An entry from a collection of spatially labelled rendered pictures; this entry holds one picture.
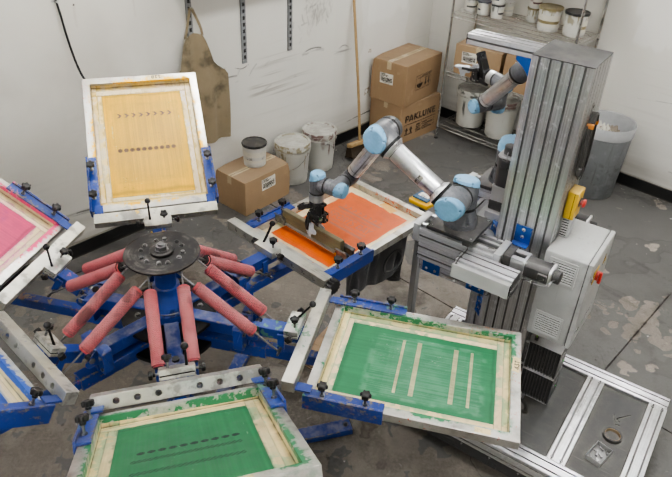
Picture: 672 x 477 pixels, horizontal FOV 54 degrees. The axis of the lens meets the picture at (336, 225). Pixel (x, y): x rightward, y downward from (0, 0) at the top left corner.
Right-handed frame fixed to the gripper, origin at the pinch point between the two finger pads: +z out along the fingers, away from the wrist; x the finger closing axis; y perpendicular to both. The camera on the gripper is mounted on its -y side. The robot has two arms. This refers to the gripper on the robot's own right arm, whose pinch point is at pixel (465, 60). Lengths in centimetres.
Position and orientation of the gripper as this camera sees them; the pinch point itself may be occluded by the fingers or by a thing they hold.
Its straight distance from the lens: 372.2
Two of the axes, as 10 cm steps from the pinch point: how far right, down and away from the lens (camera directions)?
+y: 0.8, 8.0, 6.0
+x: 8.7, -3.5, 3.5
